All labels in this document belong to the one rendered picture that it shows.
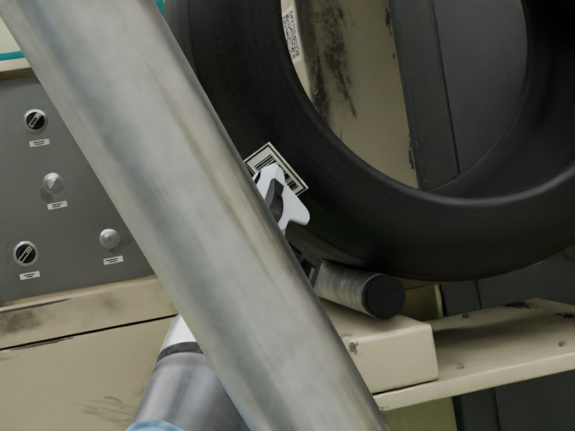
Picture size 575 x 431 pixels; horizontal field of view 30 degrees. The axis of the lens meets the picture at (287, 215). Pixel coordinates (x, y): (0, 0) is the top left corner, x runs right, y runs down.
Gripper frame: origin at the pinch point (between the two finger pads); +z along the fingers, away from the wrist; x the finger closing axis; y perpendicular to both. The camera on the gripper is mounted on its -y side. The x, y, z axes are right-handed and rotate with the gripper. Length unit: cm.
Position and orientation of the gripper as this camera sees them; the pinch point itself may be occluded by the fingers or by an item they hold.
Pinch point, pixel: (265, 170)
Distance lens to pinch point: 105.0
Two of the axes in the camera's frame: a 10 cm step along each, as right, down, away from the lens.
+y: 7.1, 6.1, 3.4
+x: 6.6, -4.2, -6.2
